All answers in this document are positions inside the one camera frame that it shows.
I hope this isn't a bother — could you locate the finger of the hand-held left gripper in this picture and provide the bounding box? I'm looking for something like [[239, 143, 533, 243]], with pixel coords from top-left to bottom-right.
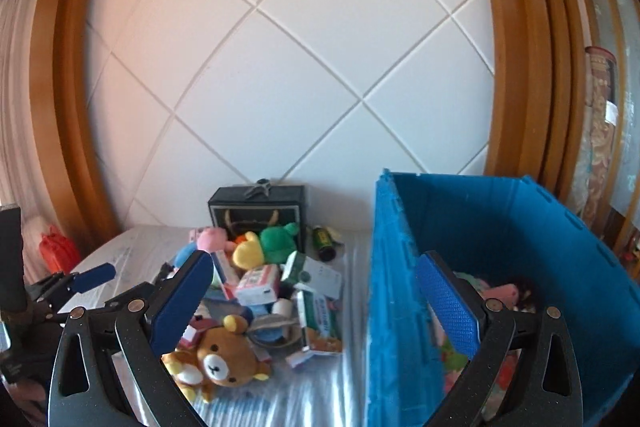
[[100, 281, 157, 315], [27, 263, 117, 308]]

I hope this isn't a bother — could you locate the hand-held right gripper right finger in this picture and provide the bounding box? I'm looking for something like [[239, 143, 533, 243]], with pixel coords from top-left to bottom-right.
[[415, 249, 585, 427]]

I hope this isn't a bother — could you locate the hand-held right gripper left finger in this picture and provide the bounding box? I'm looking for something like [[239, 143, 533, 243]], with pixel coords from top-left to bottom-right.
[[47, 249, 216, 427]]

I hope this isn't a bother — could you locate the teal pink pig plush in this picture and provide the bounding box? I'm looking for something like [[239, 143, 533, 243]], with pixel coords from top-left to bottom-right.
[[480, 283, 520, 308]]

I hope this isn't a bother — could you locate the blue plastic crate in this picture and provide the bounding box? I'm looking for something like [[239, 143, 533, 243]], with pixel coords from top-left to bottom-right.
[[364, 169, 640, 427]]

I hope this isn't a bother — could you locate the red bag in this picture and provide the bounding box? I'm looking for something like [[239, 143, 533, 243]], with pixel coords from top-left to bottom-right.
[[39, 226, 82, 277]]

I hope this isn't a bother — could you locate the blue plush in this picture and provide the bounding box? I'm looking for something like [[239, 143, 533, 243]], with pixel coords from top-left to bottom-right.
[[174, 243, 198, 270]]

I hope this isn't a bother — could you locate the brown bear plush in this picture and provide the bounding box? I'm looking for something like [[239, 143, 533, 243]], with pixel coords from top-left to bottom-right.
[[161, 314, 273, 404]]

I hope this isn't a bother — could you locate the small pink pig plush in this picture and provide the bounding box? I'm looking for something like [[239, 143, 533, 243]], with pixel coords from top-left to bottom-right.
[[189, 227, 236, 253]]

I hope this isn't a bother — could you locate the pink white medicine box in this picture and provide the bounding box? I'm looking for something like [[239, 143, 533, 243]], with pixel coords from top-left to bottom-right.
[[235, 264, 281, 308]]

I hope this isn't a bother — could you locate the tape roll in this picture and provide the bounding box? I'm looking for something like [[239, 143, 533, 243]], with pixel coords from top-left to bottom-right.
[[247, 313, 302, 349]]

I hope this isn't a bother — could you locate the green frog plush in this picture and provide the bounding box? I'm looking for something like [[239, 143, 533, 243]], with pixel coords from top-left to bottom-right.
[[259, 222, 301, 267]]

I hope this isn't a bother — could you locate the black gift box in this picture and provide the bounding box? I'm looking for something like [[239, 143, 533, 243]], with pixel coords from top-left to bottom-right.
[[207, 179, 307, 240]]

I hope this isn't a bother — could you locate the green orange medicine box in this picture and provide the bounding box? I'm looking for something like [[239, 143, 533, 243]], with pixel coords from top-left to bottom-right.
[[294, 291, 345, 355]]

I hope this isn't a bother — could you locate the dark green small bottle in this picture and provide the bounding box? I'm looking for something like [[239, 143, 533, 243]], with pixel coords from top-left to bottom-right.
[[312, 226, 341, 263]]

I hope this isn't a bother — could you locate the green white medicine box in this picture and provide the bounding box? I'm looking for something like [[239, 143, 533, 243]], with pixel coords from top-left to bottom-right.
[[281, 251, 343, 299]]

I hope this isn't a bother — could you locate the striped grey bedsheet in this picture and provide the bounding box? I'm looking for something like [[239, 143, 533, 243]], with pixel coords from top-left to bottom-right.
[[65, 224, 373, 427]]

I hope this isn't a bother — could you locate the white curtain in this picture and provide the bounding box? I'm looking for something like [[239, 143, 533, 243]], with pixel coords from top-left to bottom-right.
[[0, 0, 56, 228]]

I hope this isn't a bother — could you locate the patterned rolled mat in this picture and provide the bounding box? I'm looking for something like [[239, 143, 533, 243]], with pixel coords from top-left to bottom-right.
[[582, 47, 621, 228]]

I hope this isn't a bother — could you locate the wooden headboard post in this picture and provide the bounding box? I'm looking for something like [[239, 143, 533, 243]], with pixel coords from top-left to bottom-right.
[[27, 0, 132, 253], [467, 0, 587, 214]]

